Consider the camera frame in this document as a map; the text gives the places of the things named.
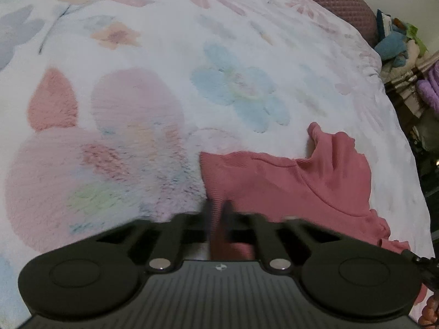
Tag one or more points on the white floral fleece blanket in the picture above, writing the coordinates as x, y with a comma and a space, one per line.
106, 105

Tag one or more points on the purple fabric item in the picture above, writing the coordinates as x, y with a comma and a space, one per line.
427, 82

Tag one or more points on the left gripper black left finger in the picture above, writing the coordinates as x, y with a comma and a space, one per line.
100, 274

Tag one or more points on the pink ribbed small garment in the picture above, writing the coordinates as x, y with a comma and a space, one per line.
331, 188

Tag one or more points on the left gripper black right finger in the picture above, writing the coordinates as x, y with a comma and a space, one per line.
342, 276

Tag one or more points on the blue plush toy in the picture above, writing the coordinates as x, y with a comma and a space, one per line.
394, 37

